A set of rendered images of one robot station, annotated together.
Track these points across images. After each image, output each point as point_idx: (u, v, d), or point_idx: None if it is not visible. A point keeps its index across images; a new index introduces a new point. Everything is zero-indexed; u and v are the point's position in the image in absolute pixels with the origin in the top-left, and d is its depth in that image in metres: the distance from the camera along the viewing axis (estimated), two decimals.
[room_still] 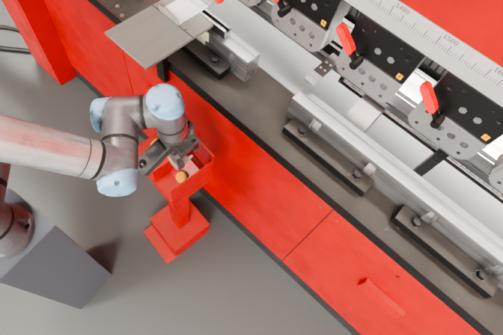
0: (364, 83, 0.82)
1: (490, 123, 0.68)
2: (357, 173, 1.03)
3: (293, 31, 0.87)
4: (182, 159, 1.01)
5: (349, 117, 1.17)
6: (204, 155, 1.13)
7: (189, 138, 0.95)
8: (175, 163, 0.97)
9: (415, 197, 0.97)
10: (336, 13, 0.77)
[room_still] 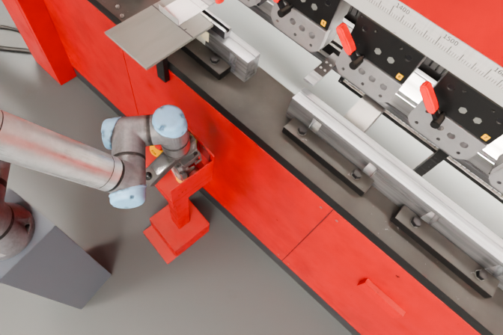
0: (364, 83, 0.82)
1: (490, 123, 0.68)
2: (357, 173, 1.03)
3: (293, 31, 0.87)
4: (184, 170, 1.08)
5: (349, 117, 1.17)
6: (204, 155, 1.13)
7: (191, 152, 1.03)
8: (178, 174, 1.05)
9: (415, 197, 0.97)
10: (336, 13, 0.77)
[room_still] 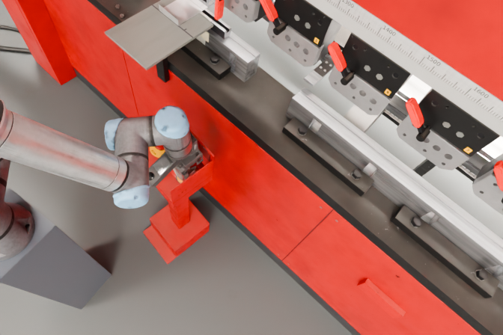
0: (355, 97, 0.87)
1: (471, 137, 0.73)
2: (357, 173, 1.03)
3: (287, 46, 0.92)
4: (186, 170, 1.09)
5: (349, 117, 1.17)
6: (204, 155, 1.13)
7: (193, 152, 1.04)
8: (180, 175, 1.06)
9: (415, 197, 0.97)
10: (328, 31, 0.82)
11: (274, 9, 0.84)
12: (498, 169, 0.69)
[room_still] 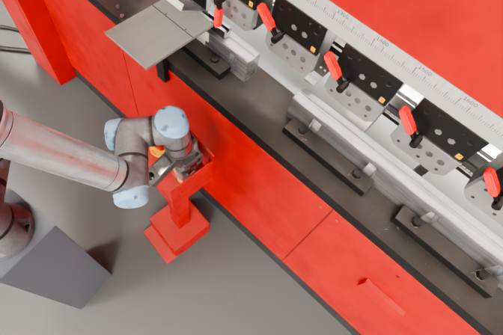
0: (351, 104, 0.89)
1: (462, 144, 0.75)
2: (357, 173, 1.03)
3: (285, 54, 0.94)
4: (186, 170, 1.09)
5: (349, 117, 1.17)
6: (204, 155, 1.13)
7: (193, 152, 1.04)
8: (180, 175, 1.06)
9: (415, 197, 0.97)
10: (324, 41, 0.84)
11: (272, 19, 0.87)
12: (488, 175, 0.71)
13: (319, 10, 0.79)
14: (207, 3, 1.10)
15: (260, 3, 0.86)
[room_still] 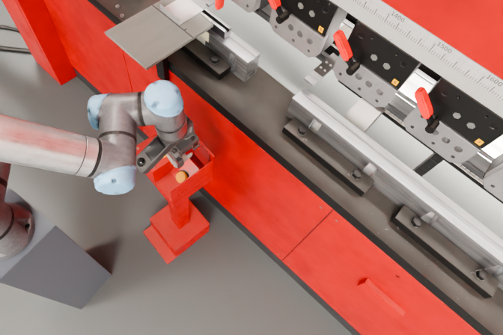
0: (361, 88, 0.84)
1: (483, 128, 0.70)
2: (357, 173, 1.03)
3: (291, 37, 0.89)
4: (181, 157, 1.00)
5: (349, 117, 1.17)
6: (204, 155, 1.13)
7: (188, 136, 0.94)
8: (174, 161, 0.96)
9: (415, 197, 0.97)
10: (333, 19, 0.79)
11: None
12: None
13: None
14: None
15: None
